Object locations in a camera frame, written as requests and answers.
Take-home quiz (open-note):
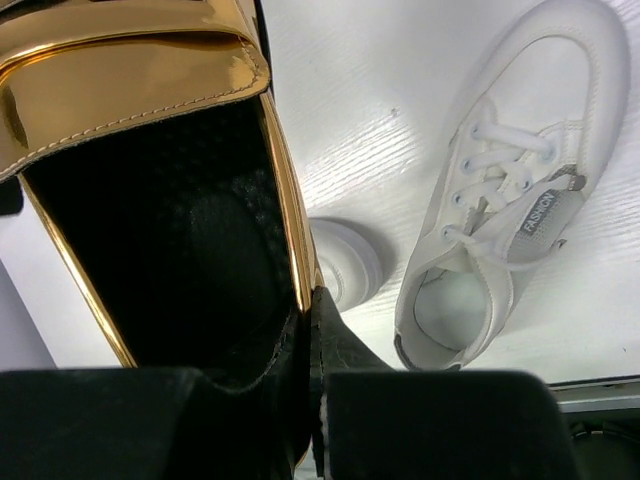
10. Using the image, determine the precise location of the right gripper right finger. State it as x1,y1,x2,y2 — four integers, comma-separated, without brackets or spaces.
310,287,639,479

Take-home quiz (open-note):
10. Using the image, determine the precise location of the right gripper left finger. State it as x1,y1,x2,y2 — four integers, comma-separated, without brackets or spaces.
1,368,300,479

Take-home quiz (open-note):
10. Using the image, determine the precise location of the gold loafer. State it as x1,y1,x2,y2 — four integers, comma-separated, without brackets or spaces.
1,1,319,466

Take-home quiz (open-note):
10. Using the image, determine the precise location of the white lace-up sneaker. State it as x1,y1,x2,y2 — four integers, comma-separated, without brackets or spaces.
394,1,631,370

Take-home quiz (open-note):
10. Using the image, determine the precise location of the white sneaker right side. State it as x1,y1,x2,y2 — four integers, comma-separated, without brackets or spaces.
310,216,397,313

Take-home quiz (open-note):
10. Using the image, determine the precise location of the aluminium mounting rail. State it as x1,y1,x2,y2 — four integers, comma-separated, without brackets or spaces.
549,375,639,414

